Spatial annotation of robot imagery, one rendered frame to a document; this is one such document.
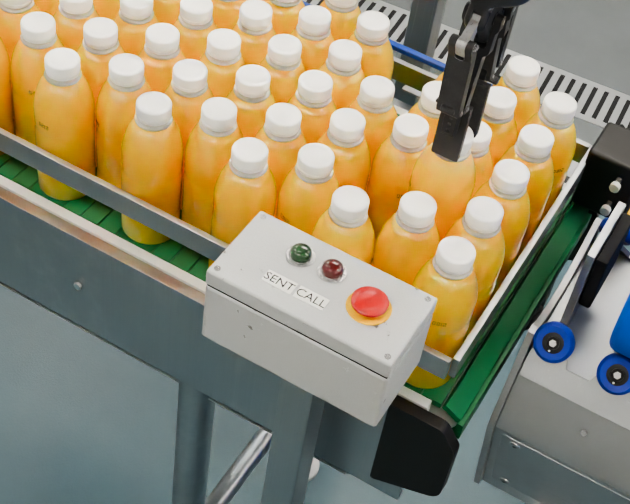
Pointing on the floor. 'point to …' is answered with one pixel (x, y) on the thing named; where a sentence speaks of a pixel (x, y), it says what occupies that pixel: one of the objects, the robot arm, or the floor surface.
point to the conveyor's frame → (193, 348)
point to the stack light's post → (424, 25)
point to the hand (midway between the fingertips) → (460, 118)
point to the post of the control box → (291, 445)
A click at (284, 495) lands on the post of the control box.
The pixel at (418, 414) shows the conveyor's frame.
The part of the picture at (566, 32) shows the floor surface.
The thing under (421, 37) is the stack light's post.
